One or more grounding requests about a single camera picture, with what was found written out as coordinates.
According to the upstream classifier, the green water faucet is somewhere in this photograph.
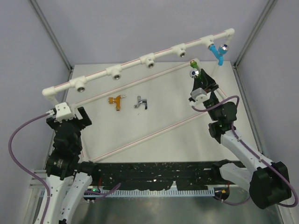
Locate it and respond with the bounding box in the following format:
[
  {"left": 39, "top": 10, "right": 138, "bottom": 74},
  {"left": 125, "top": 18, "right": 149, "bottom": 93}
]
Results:
[{"left": 189, "top": 60, "right": 202, "bottom": 81}]

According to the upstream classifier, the white PVC pipe frame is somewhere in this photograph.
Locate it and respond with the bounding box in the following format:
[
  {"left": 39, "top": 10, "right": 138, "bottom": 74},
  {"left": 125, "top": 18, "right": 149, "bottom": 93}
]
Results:
[{"left": 42, "top": 29, "right": 234, "bottom": 162}]

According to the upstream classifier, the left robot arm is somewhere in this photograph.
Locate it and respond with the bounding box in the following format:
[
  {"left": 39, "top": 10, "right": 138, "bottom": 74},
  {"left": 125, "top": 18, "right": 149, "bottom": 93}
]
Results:
[{"left": 39, "top": 103, "right": 100, "bottom": 224}]

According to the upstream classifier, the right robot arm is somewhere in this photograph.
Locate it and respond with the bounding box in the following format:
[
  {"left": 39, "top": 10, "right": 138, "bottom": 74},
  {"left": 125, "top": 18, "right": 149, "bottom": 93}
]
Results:
[{"left": 189, "top": 68, "right": 294, "bottom": 209}]

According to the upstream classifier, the blue water faucet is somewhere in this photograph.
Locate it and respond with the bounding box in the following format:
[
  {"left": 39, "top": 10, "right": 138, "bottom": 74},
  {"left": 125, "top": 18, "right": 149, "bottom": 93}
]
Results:
[{"left": 208, "top": 44, "right": 229, "bottom": 66}]

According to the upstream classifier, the orange water faucet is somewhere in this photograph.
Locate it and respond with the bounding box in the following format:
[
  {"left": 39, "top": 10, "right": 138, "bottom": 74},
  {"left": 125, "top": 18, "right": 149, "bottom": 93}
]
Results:
[{"left": 108, "top": 95, "right": 126, "bottom": 111}]

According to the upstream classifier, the chrome water faucet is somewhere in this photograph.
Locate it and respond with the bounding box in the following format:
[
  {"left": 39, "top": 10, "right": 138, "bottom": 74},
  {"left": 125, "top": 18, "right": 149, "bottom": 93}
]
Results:
[{"left": 134, "top": 96, "right": 148, "bottom": 110}]

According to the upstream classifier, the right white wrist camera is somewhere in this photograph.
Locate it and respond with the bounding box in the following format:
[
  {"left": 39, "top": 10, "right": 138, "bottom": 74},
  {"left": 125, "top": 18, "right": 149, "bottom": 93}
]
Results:
[{"left": 189, "top": 88, "right": 209, "bottom": 106}]

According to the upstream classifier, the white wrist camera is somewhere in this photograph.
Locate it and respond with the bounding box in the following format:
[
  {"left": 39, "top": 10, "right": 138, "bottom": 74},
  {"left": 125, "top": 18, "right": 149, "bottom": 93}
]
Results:
[
  {"left": 189, "top": 88, "right": 209, "bottom": 106},
  {"left": 46, "top": 102, "right": 76, "bottom": 123}
]

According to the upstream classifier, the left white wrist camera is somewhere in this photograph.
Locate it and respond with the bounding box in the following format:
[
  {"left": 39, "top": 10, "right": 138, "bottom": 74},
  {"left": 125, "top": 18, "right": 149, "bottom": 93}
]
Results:
[{"left": 46, "top": 102, "right": 76, "bottom": 123}]

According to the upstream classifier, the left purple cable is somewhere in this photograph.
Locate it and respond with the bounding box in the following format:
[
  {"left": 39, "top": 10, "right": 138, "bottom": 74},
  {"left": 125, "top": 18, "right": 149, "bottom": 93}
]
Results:
[{"left": 8, "top": 112, "right": 122, "bottom": 224}]

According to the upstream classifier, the purple cable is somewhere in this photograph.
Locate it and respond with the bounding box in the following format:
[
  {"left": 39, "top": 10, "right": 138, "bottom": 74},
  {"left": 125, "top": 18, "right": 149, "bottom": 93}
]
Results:
[
  {"left": 8, "top": 112, "right": 122, "bottom": 224},
  {"left": 190, "top": 95, "right": 296, "bottom": 208}
]

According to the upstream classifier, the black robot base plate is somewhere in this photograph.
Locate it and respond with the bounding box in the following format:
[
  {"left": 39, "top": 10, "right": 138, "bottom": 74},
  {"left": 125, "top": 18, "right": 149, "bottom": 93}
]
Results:
[{"left": 77, "top": 160, "right": 239, "bottom": 190}]

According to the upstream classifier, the white slotted cable duct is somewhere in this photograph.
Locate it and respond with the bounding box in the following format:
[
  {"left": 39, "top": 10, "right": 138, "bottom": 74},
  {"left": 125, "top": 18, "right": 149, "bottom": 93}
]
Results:
[{"left": 107, "top": 188, "right": 214, "bottom": 197}]

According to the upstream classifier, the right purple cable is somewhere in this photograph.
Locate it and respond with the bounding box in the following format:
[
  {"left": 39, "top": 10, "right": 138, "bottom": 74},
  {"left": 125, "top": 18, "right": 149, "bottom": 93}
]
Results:
[{"left": 190, "top": 95, "right": 296, "bottom": 208}]

